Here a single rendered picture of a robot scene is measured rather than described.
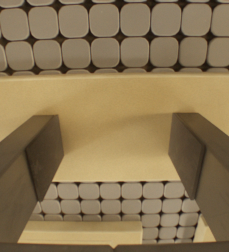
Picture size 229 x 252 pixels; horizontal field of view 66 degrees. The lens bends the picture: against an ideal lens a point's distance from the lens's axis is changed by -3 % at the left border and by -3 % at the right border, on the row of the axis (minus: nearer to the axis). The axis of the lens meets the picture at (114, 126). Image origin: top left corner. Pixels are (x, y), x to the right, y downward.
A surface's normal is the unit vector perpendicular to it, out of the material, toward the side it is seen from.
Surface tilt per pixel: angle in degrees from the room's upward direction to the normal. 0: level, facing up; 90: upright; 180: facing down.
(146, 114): 0
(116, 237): 0
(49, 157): 90
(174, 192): 0
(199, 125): 90
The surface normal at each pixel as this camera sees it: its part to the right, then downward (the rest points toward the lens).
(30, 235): 0.00, 0.38
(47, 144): 1.00, -0.01
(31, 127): -0.02, -0.92
